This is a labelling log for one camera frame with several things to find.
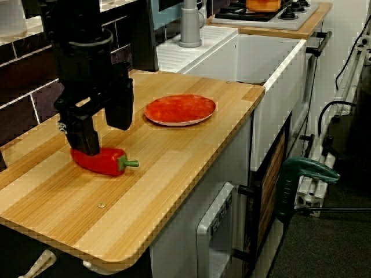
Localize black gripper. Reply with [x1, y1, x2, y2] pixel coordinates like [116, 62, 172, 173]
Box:
[50, 28, 135, 156]

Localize red toy pepper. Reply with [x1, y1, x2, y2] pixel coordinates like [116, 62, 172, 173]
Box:
[70, 147, 140, 178]

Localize red round plate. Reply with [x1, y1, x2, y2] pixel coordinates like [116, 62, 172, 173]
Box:
[143, 94, 217, 127]

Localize black upright panel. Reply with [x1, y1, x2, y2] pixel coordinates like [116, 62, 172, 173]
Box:
[129, 0, 160, 72]

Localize white shelf ledge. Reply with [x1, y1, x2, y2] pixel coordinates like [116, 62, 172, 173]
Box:
[0, 0, 137, 46]

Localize teal plastic bin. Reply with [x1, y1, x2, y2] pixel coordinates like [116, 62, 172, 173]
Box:
[150, 0, 186, 30]

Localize white curved faucet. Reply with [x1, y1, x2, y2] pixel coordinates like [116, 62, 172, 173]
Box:
[177, 0, 205, 49]

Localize white kitchen cabinet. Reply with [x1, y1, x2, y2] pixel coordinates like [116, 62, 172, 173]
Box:
[148, 114, 253, 278]

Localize plain white jar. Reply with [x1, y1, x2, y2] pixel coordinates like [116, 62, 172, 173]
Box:
[0, 0, 27, 34]

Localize white dishwasher door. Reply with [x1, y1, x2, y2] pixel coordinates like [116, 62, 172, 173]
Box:
[195, 181, 234, 278]

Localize white toy sink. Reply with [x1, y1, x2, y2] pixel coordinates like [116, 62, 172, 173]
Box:
[156, 24, 308, 172]

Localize grey stove top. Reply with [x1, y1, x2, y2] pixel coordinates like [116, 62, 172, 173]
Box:
[210, 0, 320, 31]

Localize orange pot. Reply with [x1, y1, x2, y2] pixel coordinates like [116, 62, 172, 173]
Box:
[245, 0, 282, 13]

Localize green clamp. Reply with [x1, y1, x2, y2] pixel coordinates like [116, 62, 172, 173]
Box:
[274, 156, 341, 223]

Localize cream utensil handle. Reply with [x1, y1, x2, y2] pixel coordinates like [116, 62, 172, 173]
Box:
[18, 249, 57, 278]

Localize black handle rod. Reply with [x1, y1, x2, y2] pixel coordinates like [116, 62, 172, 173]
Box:
[237, 184, 262, 199]
[232, 248, 253, 262]

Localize wooden door black frame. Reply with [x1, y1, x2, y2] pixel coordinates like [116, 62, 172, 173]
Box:
[248, 114, 293, 278]

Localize thick black cable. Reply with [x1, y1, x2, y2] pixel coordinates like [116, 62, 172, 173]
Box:
[317, 100, 358, 137]

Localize black oven handle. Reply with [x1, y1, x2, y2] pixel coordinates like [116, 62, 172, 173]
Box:
[305, 31, 333, 58]

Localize aluminium frame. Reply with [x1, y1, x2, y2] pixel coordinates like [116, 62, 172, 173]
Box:
[294, 34, 371, 218]

